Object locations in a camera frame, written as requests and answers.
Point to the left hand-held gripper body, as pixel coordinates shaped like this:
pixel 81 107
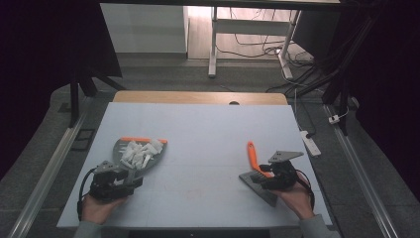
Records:
pixel 107 185

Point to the wooden table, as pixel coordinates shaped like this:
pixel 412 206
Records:
pixel 185 97

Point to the pale blue board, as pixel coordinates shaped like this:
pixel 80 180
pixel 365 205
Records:
pixel 204 125

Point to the white cabinet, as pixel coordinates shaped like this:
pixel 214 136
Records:
pixel 145 29

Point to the white desk frame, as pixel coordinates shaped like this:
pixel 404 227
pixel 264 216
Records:
pixel 247 26

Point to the person's right hand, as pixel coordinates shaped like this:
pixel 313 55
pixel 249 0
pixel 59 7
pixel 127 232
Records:
pixel 297 200

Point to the grey dustpan with orange edge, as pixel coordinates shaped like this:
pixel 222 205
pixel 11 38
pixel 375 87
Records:
pixel 145 165

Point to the pile of white paper scraps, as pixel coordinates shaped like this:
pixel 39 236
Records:
pixel 140 153

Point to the aluminium rail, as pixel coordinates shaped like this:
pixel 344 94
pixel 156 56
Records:
pixel 360 172
pixel 49 172

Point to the person's left hand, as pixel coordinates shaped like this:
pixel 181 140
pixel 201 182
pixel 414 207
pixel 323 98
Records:
pixel 97 210

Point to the black metal stand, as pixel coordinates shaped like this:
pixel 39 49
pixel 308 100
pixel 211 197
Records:
pixel 77 92
pixel 340 92

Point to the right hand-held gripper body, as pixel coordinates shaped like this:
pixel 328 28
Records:
pixel 284 173

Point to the black rectangular floor frame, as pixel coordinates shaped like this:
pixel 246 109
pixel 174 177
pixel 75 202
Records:
pixel 83 139

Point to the white power strip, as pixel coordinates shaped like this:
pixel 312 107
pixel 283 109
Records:
pixel 310 142

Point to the small white plug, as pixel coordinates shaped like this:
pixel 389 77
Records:
pixel 334 119

